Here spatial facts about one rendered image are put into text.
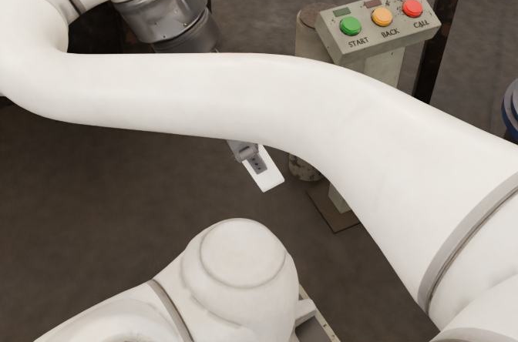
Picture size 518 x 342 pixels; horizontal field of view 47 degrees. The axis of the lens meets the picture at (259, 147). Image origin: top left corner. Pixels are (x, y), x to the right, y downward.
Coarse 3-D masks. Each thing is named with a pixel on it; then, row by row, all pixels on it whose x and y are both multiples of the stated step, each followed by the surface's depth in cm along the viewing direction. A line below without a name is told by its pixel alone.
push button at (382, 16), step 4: (376, 8) 121; (380, 8) 121; (384, 8) 121; (376, 12) 121; (380, 12) 121; (384, 12) 121; (388, 12) 121; (372, 16) 121; (376, 16) 120; (380, 16) 120; (384, 16) 120; (388, 16) 121; (376, 20) 120; (380, 20) 120; (384, 20) 120; (388, 20) 120; (380, 24) 120; (384, 24) 120
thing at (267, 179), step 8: (264, 152) 69; (264, 160) 69; (248, 168) 69; (272, 168) 70; (256, 176) 70; (264, 176) 71; (272, 176) 71; (280, 176) 71; (264, 184) 71; (272, 184) 72
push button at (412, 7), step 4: (408, 0) 124; (412, 0) 123; (404, 4) 123; (408, 4) 123; (412, 4) 123; (416, 4) 123; (420, 4) 123; (404, 8) 123; (408, 8) 122; (412, 8) 122; (416, 8) 123; (420, 8) 123; (408, 12) 122; (412, 12) 122; (416, 12) 122; (420, 12) 123
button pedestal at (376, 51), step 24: (384, 0) 124; (336, 24) 119; (408, 24) 122; (432, 24) 123; (336, 48) 118; (360, 48) 118; (384, 48) 122; (360, 72) 127; (384, 72) 128; (312, 192) 166; (336, 192) 159; (336, 216) 160
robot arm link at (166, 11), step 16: (144, 0) 59; (160, 0) 59; (176, 0) 60; (192, 0) 61; (128, 16) 61; (144, 16) 60; (160, 16) 60; (176, 16) 61; (192, 16) 61; (144, 32) 62; (160, 32) 61; (176, 32) 62
